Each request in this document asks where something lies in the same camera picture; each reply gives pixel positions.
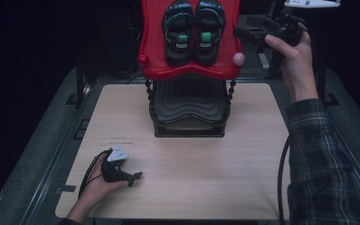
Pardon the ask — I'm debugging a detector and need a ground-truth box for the hand-held gripper black cable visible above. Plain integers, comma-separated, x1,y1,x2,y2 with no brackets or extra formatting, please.
78,149,113,199
277,136,293,225

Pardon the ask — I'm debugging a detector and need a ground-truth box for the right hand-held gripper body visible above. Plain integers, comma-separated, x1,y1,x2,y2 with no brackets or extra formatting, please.
263,0,341,47

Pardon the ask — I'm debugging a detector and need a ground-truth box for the white metal stand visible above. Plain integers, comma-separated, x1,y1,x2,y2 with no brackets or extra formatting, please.
237,0,278,71

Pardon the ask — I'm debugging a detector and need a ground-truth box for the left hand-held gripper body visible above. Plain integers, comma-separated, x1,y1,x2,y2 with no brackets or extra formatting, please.
100,144,131,184

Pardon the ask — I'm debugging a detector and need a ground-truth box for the black cable behind rack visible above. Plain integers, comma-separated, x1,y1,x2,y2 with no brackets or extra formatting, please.
125,70,145,85

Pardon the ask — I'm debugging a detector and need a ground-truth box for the black sandal with green strap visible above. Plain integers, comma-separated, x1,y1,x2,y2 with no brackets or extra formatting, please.
161,0,197,68
193,0,227,67

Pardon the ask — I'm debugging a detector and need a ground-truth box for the person's right hand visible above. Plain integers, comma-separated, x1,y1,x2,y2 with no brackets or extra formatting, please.
264,30,320,104

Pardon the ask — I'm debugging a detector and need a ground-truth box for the left hand-held gripper black cable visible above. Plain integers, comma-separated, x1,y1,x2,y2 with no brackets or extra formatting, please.
78,149,113,199

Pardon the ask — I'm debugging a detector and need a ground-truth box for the black metal post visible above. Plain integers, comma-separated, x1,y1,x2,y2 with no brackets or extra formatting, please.
65,60,91,109
316,54,341,109

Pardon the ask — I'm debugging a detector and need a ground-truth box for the right hand-held gripper black cable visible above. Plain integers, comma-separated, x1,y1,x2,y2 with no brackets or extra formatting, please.
277,136,293,225

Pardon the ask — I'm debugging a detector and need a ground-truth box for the person's left hand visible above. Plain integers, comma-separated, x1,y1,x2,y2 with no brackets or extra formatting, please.
79,155,129,211

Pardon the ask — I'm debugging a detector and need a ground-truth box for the red and black shoe rack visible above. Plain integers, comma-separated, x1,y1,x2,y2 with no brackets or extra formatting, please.
137,0,247,139

